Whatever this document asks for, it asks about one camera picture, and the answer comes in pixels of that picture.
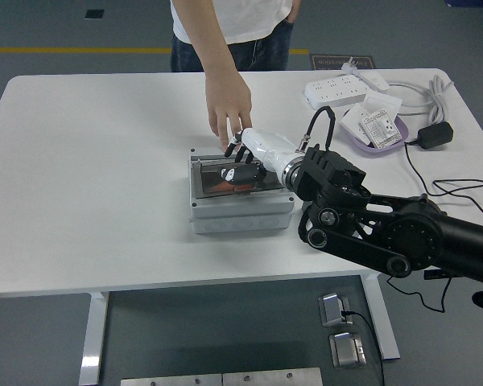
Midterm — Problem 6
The person's right hand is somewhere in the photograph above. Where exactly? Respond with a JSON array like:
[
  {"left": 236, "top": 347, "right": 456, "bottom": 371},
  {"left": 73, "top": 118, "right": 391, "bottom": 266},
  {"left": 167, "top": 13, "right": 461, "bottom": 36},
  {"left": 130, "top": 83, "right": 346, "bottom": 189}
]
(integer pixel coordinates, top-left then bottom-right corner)
[{"left": 204, "top": 70, "right": 254, "bottom": 152}]

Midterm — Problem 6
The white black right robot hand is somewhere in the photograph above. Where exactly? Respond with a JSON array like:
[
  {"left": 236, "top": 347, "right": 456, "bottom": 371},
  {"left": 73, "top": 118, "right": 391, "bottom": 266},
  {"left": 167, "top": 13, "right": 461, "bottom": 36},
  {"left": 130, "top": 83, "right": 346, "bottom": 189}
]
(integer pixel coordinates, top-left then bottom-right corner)
[{"left": 219, "top": 128, "right": 303, "bottom": 187}]

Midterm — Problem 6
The orange cylindrical battery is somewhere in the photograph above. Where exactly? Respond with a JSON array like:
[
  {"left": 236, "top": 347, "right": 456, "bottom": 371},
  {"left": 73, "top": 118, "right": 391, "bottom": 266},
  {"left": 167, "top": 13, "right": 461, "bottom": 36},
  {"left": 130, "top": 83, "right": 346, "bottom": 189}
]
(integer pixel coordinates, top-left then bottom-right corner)
[{"left": 212, "top": 179, "right": 255, "bottom": 195}]

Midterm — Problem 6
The smoky transparent box lid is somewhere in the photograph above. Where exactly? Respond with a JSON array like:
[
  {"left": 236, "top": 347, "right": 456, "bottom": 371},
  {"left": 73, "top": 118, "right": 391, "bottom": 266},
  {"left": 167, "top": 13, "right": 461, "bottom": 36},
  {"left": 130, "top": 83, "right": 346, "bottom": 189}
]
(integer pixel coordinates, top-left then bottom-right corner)
[{"left": 192, "top": 154, "right": 287, "bottom": 200}]

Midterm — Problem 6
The grey plastic junction box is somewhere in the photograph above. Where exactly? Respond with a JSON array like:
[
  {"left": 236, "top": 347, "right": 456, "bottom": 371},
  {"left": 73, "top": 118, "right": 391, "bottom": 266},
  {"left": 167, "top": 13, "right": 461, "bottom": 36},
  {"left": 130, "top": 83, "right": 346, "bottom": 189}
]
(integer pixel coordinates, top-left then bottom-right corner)
[{"left": 188, "top": 147, "right": 295, "bottom": 236}]

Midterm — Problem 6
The white rectangular adapter box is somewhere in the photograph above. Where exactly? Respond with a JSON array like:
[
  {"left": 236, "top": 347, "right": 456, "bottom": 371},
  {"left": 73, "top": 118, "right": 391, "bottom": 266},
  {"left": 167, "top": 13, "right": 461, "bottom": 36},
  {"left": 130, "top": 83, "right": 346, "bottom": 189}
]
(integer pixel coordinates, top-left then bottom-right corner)
[{"left": 361, "top": 72, "right": 391, "bottom": 93}]

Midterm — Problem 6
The person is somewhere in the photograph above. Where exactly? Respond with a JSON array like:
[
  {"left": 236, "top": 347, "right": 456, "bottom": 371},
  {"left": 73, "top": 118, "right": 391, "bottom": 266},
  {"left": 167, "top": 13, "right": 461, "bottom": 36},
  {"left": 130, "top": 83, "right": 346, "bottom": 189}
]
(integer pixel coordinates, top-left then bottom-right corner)
[{"left": 169, "top": 0, "right": 303, "bottom": 73}]

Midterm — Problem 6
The white power strip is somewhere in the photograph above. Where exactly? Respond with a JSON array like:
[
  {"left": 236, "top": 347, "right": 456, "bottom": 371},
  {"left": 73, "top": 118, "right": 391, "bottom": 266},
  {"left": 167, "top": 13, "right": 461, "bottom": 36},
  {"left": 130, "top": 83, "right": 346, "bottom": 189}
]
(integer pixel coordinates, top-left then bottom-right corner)
[{"left": 303, "top": 74, "right": 369, "bottom": 110}]

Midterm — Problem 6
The white plain socket panel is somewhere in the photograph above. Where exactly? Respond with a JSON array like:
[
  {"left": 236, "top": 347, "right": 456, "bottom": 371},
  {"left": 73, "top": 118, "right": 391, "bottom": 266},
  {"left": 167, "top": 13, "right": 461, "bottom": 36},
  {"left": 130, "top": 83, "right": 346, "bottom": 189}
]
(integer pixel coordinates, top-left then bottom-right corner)
[{"left": 339, "top": 102, "right": 369, "bottom": 138}]

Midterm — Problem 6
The brown floor sign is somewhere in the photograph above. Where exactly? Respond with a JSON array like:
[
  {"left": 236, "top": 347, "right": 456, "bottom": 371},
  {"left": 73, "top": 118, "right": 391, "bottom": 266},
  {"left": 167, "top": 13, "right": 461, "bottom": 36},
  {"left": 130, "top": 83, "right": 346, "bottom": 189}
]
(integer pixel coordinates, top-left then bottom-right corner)
[{"left": 309, "top": 54, "right": 375, "bottom": 72}]

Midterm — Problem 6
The white power plug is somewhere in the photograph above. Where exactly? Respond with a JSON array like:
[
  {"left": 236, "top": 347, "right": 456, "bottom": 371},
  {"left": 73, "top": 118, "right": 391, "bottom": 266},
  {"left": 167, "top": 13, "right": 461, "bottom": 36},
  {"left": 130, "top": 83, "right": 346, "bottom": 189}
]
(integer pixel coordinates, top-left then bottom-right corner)
[{"left": 341, "top": 59, "right": 364, "bottom": 78}]

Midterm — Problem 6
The white socket with label sticker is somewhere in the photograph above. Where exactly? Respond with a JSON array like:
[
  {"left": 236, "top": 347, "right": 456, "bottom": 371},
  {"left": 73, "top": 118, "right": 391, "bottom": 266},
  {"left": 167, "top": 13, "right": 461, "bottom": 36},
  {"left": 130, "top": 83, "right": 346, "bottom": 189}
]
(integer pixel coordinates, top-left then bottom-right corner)
[{"left": 360, "top": 108, "right": 402, "bottom": 149}]

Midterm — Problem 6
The purple plastic tray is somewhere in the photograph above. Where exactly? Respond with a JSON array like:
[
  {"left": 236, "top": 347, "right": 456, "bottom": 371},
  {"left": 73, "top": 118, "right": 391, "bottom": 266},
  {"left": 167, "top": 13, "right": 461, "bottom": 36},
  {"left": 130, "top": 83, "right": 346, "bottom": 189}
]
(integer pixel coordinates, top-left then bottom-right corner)
[{"left": 344, "top": 107, "right": 411, "bottom": 158}]

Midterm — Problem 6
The black power adapter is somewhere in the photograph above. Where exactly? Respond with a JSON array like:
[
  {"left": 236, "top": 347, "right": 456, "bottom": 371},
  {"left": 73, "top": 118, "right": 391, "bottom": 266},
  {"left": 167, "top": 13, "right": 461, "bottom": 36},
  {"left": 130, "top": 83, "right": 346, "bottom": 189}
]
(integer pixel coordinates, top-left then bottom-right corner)
[{"left": 417, "top": 121, "right": 455, "bottom": 150}]

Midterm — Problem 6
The white table leg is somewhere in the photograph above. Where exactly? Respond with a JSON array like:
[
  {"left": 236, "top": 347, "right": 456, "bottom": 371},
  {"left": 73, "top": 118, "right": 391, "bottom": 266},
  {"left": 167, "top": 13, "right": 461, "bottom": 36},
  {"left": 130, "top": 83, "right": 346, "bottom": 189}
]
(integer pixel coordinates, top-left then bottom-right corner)
[
  {"left": 79, "top": 291, "right": 110, "bottom": 386},
  {"left": 361, "top": 275, "right": 402, "bottom": 361}
]

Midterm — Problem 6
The white square switch panel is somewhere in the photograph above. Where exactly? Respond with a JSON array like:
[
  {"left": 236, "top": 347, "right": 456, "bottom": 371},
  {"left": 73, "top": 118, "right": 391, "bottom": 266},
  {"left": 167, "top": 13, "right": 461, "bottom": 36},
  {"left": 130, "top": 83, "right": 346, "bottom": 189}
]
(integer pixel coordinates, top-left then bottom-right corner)
[{"left": 363, "top": 90, "right": 403, "bottom": 120}]

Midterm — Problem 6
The white bundled power cable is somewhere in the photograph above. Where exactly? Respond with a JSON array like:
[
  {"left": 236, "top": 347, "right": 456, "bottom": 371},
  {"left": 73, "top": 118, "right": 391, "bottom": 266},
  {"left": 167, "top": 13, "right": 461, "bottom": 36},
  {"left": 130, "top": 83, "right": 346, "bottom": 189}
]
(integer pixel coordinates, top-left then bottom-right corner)
[{"left": 386, "top": 74, "right": 455, "bottom": 125}]

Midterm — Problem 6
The thin black cord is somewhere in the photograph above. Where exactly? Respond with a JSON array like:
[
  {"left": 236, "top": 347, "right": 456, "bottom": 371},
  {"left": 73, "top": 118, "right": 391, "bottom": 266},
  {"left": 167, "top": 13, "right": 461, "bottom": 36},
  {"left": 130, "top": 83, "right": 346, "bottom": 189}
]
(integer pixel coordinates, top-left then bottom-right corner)
[{"left": 403, "top": 138, "right": 483, "bottom": 210}]

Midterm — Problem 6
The black floor cable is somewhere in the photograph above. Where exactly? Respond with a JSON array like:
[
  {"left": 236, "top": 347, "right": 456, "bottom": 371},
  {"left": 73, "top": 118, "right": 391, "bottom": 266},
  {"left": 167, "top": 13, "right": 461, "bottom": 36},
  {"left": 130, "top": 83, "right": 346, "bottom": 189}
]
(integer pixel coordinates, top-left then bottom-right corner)
[{"left": 341, "top": 310, "right": 386, "bottom": 386}]

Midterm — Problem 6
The tall metal base plate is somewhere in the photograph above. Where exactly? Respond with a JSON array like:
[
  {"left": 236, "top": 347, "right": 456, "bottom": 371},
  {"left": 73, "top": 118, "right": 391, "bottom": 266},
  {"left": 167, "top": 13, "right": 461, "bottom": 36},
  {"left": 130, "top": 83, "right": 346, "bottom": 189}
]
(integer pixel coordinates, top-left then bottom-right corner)
[{"left": 222, "top": 367, "right": 323, "bottom": 386}]

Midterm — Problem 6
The long metal base plate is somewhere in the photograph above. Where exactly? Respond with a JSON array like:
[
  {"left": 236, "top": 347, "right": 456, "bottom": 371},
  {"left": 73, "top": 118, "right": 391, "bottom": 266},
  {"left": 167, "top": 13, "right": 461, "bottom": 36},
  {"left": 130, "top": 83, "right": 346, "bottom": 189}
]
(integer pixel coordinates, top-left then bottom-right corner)
[{"left": 120, "top": 373, "right": 223, "bottom": 386}]

